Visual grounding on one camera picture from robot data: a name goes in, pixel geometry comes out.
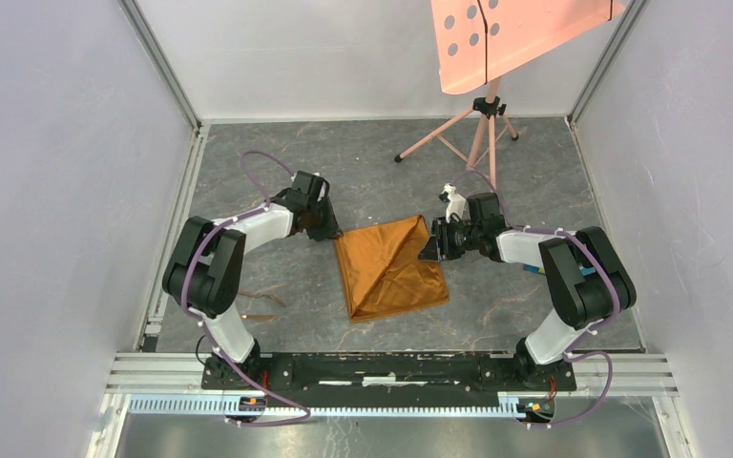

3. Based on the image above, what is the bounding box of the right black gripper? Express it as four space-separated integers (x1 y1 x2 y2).
417 216 482 261

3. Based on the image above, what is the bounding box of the orange cloth napkin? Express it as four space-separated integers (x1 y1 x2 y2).
334 215 450 323

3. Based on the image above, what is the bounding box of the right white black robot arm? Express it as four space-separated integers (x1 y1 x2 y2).
418 184 637 389

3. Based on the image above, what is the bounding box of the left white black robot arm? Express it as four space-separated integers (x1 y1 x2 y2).
162 171 342 389

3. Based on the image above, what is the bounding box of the blue toy brick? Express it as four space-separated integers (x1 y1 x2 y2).
523 264 596 277

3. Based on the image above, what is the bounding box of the pink music stand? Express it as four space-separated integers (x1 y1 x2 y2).
394 0 626 182

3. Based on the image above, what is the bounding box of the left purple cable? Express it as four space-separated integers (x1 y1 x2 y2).
179 150 312 428

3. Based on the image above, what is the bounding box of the purple cable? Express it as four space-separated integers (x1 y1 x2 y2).
454 169 622 431
179 150 312 428

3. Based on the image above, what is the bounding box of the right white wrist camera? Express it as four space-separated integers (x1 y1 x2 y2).
438 183 467 223

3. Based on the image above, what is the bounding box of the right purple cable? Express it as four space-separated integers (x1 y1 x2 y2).
454 169 622 431

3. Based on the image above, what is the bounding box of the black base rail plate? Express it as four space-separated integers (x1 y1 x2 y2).
201 351 577 409

